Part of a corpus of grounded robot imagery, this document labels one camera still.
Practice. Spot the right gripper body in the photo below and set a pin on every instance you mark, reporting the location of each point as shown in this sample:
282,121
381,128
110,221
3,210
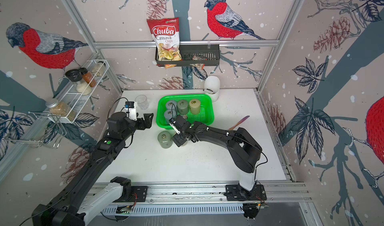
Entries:
182,134

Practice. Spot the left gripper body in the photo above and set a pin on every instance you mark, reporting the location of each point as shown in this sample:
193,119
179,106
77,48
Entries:
132,126

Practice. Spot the dark green tea canister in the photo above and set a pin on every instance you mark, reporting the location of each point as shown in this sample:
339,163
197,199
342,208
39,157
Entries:
165,139

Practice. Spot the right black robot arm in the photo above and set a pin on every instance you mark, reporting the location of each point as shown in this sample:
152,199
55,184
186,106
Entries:
243,148

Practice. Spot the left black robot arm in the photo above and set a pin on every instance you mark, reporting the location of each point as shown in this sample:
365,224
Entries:
63,209

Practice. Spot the grey green tea canister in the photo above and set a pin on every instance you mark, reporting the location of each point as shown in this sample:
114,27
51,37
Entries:
183,107

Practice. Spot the green plastic basket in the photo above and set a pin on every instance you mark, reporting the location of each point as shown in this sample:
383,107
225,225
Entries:
206,115

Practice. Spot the beige tea canister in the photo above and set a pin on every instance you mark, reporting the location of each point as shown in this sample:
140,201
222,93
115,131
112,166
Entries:
195,106

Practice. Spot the snack packet in basket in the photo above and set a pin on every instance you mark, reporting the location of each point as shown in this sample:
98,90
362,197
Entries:
198,58

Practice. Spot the clear drinking glass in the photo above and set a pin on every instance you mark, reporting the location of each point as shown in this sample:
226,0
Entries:
142,102

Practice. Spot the wooden spatula purple tip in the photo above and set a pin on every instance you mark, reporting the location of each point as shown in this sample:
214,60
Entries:
239,122

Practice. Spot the white cylindrical device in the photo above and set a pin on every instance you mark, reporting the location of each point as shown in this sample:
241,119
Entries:
212,87

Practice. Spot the orange spice bottle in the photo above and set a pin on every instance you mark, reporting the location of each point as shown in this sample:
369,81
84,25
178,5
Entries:
88,77

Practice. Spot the pale spice jar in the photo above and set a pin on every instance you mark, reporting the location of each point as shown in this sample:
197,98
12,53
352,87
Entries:
99,69

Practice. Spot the silver lid grain jar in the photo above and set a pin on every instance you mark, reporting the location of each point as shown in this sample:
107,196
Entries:
60,108

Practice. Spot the black lid spice jar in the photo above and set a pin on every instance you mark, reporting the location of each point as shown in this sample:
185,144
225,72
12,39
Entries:
80,85

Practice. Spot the Chuba cassava chips bag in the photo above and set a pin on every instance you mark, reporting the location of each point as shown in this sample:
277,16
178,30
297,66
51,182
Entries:
166,35

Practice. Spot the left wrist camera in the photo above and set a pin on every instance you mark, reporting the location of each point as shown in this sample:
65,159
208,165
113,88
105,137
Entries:
130,107

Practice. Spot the white wire spice rack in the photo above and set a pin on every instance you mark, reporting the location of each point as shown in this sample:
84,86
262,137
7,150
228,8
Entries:
75,100

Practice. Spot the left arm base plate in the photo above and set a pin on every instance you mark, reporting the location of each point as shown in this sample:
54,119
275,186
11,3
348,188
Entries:
133,194

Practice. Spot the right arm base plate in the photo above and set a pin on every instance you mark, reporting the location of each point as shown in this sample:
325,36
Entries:
238,193

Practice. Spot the black wall basket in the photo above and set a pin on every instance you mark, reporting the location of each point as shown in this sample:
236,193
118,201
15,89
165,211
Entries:
210,51

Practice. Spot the small wire wall holder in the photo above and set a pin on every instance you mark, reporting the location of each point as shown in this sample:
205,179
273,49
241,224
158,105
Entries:
32,129

